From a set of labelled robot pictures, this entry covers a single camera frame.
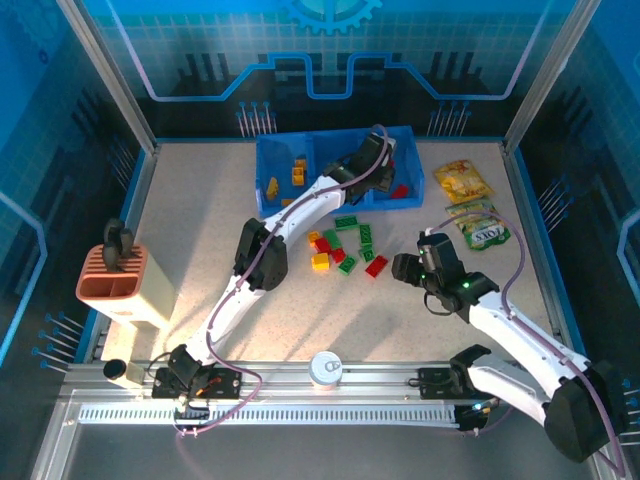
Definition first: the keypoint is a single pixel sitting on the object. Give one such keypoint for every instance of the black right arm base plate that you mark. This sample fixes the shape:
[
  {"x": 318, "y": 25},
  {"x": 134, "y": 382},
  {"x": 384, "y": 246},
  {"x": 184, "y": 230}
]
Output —
[{"x": 430, "y": 384}]

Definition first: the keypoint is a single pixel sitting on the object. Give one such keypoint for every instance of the aluminium frame post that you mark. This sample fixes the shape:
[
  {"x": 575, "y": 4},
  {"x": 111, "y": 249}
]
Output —
[
  {"x": 111, "y": 75},
  {"x": 548, "y": 75}
]

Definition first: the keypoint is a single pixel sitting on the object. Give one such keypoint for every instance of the yellow snack bag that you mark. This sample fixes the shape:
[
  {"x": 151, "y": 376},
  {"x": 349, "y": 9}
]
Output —
[{"x": 462, "y": 181}]

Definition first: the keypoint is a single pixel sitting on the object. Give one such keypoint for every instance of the yellow lego brick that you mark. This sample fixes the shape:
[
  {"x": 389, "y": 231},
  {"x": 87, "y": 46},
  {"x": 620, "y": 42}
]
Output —
[
  {"x": 287, "y": 202},
  {"x": 300, "y": 162},
  {"x": 298, "y": 175},
  {"x": 320, "y": 261},
  {"x": 314, "y": 236},
  {"x": 273, "y": 188}
]

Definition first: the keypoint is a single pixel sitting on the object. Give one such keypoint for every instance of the green lego brick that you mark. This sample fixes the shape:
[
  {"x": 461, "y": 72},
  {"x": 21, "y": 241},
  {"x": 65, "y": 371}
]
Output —
[
  {"x": 366, "y": 234},
  {"x": 346, "y": 221},
  {"x": 331, "y": 239},
  {"x": 367, "y": 252},
  {"x": 347, "y": 265}
]

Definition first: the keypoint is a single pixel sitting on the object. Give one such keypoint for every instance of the red lego brick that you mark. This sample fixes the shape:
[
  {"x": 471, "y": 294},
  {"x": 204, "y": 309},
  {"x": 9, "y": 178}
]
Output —
[
  {"x": 400, "y": 191},
  {"x": 338, "y": 255},
  {"x": 376, "y": 265},
  {"x": 324, "y": 245}
]

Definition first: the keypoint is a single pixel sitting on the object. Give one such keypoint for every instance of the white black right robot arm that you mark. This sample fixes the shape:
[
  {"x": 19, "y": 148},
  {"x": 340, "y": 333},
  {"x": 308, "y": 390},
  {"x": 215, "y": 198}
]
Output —
[{"x": 525, "y": 340}]

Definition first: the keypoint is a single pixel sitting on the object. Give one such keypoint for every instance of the blue divided plastic bin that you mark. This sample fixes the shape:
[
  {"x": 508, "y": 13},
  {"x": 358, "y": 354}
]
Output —
[{"x": 280, "y": 155}]

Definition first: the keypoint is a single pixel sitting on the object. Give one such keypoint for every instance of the white tin can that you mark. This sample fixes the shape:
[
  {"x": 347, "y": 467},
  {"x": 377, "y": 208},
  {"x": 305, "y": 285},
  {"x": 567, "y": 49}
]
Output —
[{"x": 325, "y": 370}]

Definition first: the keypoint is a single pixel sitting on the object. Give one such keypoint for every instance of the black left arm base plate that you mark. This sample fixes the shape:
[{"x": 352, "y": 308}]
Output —
[{"x": 227, "y": 382}]

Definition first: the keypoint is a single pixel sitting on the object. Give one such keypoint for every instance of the orange beige utensil holder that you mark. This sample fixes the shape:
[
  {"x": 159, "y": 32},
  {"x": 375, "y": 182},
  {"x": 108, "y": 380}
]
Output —
[{"x": 107, "y": 290}]

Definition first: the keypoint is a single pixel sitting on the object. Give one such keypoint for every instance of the aluminium frame rail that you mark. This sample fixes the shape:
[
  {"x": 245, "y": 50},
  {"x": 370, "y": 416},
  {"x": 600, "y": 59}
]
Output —
[{"x": 380, "y": 380}]

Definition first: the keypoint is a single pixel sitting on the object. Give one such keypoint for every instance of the small beige bottle black cap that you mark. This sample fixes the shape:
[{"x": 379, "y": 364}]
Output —
[{"x": 131, "y": 372}]

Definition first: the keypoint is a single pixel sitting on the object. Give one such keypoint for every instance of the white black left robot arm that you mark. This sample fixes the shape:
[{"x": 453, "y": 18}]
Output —
[{"x": 240, "y": 310}]

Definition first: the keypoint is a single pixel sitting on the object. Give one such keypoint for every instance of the green snack bag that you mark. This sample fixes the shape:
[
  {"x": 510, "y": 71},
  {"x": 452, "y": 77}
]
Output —
[{"x": 480, "y": 225}]

